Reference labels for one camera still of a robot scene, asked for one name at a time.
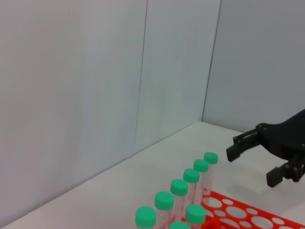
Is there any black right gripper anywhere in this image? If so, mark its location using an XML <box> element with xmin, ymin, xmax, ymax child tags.
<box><xmin>225</xmin><ymin>108</ymin><xmax>305</xmax><ymax>188</ymax></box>

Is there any orange test tube rack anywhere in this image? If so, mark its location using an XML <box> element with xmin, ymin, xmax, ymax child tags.
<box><xmin>181</xmin><ymin>189</ymin><xmax>305</xmax><ymax>229</ymax></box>

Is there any green-capped clear test tube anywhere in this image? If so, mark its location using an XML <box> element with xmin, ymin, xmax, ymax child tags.
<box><xmin>169</xmin><ymin>220</ymin><xmax>192</xmax><ymax>229</ymax></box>
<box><xmin>135</xmin><ymin>206</ymin><xmax>158</xmax><ymax>229</ymax></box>
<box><xmin>203</xmin><ymin>152</ymin><xmax>219</xmax><ymax>196</ymax></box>
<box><xmin>170</xmin><ymin>178</ymin><xmax>190</xmax><ymax>220</ymax></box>
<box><xmin>185</xmin><ymin>203</ymin><xmax>207</xmax><ymax>229</ymax></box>
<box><xmin>154</xmin><ymin>191</ymin><xmax>176</xmax><ymax>229</ymax></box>
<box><xmin>183</xmin><ymin>168</ymin><xmax>201</xmax><ymax>208</ymax></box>
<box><xmin>193</xmin><ymin>159</ymin><xmax>211</xmax><ymax>203</ymax></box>

